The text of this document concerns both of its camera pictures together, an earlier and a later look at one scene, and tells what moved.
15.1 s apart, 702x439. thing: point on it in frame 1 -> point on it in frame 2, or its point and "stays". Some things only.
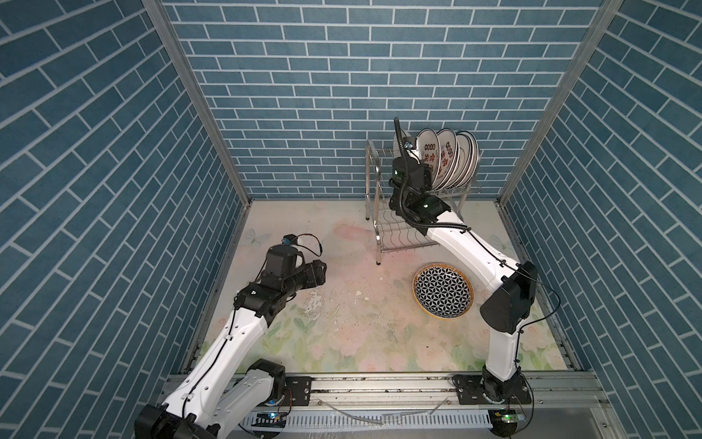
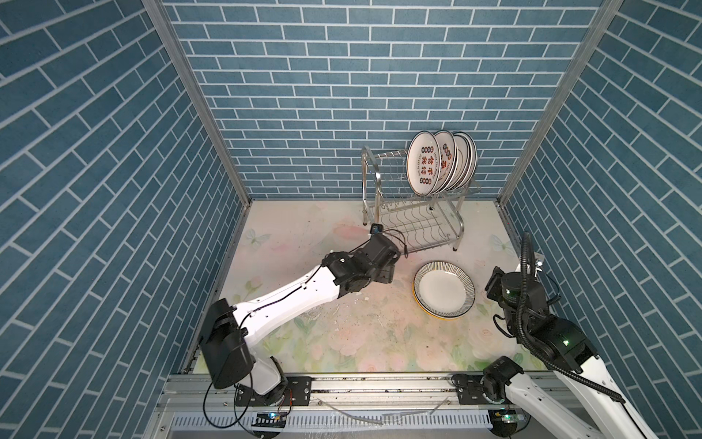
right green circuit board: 505,421 stays
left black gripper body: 306,276 -> 386,274
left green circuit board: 269,420 stays
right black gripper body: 426,174 -> 492,290
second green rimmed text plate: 449,153 stays
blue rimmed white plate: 463,147 stays
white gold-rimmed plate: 416,153 -> 443,288
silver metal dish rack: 392,232 stays
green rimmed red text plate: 429,145 stays
